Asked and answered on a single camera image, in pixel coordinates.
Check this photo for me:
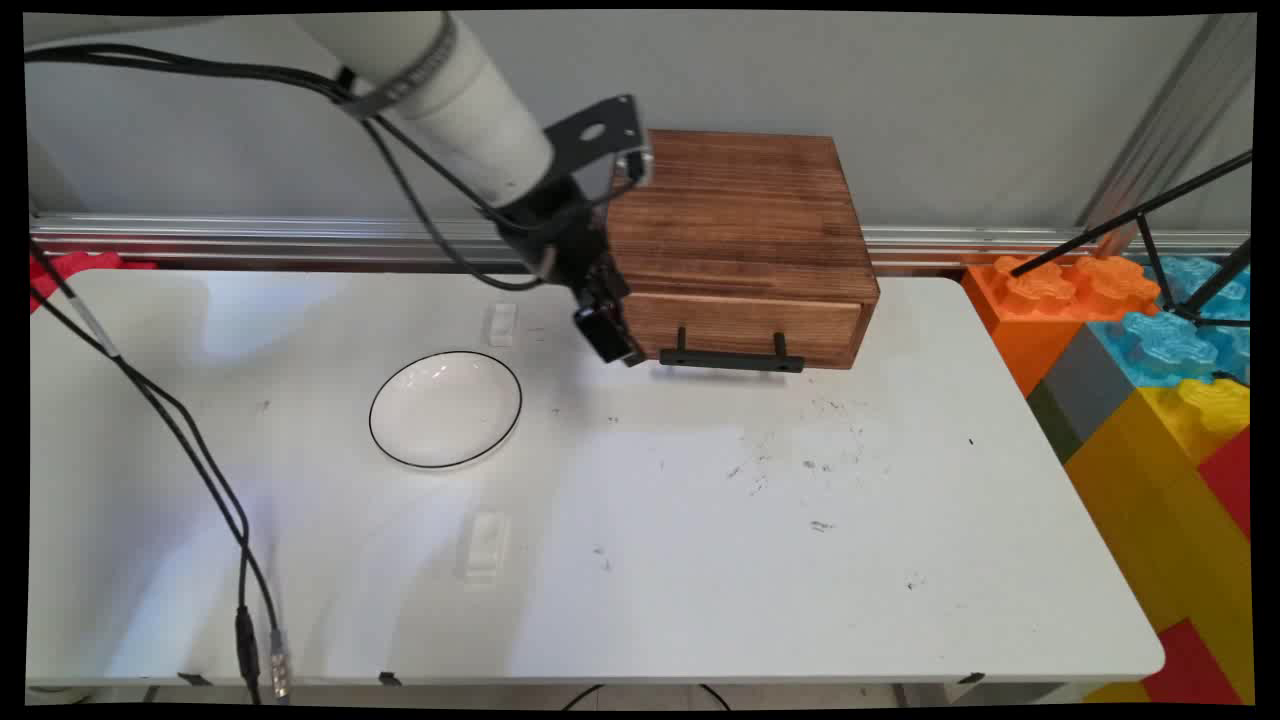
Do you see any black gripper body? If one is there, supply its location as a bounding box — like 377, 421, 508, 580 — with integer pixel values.
497, 178, 614, 293

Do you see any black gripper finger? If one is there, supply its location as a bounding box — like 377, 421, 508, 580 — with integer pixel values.
597, 256, 647, 369
573, 304, 633, 366

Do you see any dark wooden drawer cabinet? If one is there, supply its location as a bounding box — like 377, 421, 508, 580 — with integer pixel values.
603, 128, 882, 371

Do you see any white plate with black rim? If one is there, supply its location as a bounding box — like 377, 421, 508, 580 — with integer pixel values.
367, 349, 524, 472

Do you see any large white block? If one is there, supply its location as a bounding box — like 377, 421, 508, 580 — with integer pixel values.
457, 511, 512, 592

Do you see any orange toy brick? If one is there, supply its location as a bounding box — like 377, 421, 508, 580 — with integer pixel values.
961, 254, 1162, 397

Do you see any dark green toy brick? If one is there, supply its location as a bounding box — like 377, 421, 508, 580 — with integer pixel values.
1026, 380, 1087, 464

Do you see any black tripod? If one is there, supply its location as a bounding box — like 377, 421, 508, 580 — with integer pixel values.
1010, 150, 1254, 331

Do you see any large blue toy brick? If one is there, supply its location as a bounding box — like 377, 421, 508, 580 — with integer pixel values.
1087, 309, 1252, 390

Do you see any large yellow toy brick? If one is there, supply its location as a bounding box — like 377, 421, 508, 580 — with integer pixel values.
1064, 390, 1254, 703

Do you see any small blue toy brick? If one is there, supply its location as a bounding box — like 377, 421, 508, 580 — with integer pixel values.
1150, 255, 1252, 323

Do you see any yellow studded toy brick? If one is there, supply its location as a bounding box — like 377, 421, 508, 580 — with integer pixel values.
1138, 377, 1252, 467

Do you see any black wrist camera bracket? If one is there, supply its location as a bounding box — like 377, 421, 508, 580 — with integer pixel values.
544, 95, 643, 186

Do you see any grey velcro strap with print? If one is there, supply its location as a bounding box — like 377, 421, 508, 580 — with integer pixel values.
338, 14, 459, 122

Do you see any horizontal aluminium rail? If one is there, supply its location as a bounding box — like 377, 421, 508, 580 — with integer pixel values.
30, 212, 1251, 277

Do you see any black cable under table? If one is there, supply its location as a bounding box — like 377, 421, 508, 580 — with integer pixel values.
558, 682, 733, 712

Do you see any black cable with silver connector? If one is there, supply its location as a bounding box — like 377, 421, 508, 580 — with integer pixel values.
25, 45, 546, 701

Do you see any diagonal aluminium post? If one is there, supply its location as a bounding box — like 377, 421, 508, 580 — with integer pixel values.
1075, 14, 1257, 257

